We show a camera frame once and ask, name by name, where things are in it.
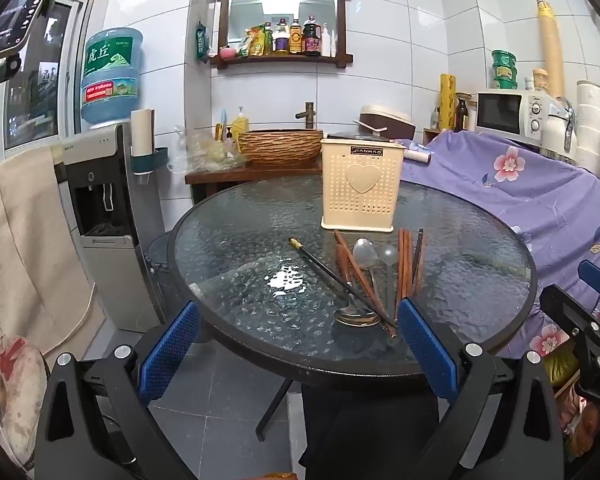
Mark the white paper cup stack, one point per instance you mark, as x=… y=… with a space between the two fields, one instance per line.
x=142 y=132

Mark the purple floral cloth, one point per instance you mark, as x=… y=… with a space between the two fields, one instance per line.
x=505 y=200

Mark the window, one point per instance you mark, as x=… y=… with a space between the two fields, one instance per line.
x=45 y=85

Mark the woven sink basin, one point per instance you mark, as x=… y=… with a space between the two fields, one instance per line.
x=280 y=149

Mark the green cup holder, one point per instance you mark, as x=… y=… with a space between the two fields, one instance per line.
x=150 y=162

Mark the small clear bottle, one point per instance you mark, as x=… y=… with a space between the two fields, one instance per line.
x=434 y=120

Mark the yellow green bag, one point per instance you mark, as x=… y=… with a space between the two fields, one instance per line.
x=562 y=365

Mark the brown wooden chopstick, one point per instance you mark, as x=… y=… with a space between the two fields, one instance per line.
x=406 y=265
x=411 y=260
x=358 y=271
x=401 y=270

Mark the beige cloth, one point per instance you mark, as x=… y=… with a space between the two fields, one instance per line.
x=25 y=240

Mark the yellow oil bottle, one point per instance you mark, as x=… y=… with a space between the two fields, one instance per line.
x=263 y=42

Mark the wooden box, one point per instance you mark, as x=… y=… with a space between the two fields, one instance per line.
x=430 y=136

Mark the grey water dispenser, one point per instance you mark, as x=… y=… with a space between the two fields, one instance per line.
x=105 y=200

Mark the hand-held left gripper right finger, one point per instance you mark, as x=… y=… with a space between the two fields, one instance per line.
x=427 y=347

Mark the yellow lidded jar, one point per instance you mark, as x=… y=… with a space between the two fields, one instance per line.
x=541 y=81

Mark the blue water jug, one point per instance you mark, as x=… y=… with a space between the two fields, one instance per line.
x=111 y=77

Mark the cream plastic utensil holder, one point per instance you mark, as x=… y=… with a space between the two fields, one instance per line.
x=358 y=185

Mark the wooden side table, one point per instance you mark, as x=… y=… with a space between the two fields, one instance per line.
x=220 y=177

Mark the brown white rice cooker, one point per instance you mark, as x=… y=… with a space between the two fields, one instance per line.
x=385 y=120

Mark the clear plastic bag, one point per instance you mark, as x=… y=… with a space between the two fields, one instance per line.
x=210 y=152

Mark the green packet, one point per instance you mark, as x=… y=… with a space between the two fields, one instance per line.
x=202 y=42

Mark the white thermos kettle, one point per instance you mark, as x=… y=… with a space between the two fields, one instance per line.
x=555 y=132

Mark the brown glass bottle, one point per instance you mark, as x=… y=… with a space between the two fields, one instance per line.
x=461 y=117

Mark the floral cushion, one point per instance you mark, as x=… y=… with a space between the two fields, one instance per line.
x=10 y=400

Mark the purple label bottle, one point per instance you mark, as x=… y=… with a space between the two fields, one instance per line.
x=282 y=40

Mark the black chopstick gold tip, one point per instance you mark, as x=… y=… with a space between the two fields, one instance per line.
x=320 y=264

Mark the tall yellow paper cup stack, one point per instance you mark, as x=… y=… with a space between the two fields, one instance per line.
x=550 y=50

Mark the person's leg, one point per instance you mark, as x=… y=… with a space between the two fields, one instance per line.
x=370 y=435

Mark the white squeeze bottle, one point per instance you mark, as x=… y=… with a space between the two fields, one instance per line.
x=333 y=46
x=326 y=42

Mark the small white jar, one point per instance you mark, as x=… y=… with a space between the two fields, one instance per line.
x=529 y=84

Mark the wooden mirror shelf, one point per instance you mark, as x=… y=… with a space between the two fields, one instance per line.
x=220 y=25

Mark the pink bowl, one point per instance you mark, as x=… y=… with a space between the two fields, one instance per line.
x=227 y=53

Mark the yellow wrapped roll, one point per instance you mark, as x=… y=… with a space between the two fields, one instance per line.
x=447 y=102

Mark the stack of white paper rolls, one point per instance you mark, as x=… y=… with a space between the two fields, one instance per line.
x=592 y=120

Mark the dark soy sauce bottle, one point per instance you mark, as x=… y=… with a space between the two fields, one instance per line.
x=312 y=40

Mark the orange label bottle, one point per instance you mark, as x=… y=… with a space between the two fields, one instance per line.
x=295 y=39

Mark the white frying pan with lid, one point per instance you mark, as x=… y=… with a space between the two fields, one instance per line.
x=347 y=135

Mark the dark chopstick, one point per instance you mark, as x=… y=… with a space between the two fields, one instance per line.
x=418 y=260

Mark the white microwave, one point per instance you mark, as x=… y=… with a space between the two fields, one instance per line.
x=505 y=115

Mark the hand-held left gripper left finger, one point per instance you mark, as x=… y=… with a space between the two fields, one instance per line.
x=170 y=345

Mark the yellow soap bottle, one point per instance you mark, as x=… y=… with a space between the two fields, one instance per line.
x=240 y=127

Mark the white rice paddle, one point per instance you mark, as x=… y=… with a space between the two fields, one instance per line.
x=370 y=127

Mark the yellow seasoning packet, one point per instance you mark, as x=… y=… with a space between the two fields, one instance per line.
x=245 y=45

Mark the bronze faucet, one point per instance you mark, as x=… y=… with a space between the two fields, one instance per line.
x=307 y=115

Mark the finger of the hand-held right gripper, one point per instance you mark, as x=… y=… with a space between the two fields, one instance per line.
x=597 y=278
x=570 y=310

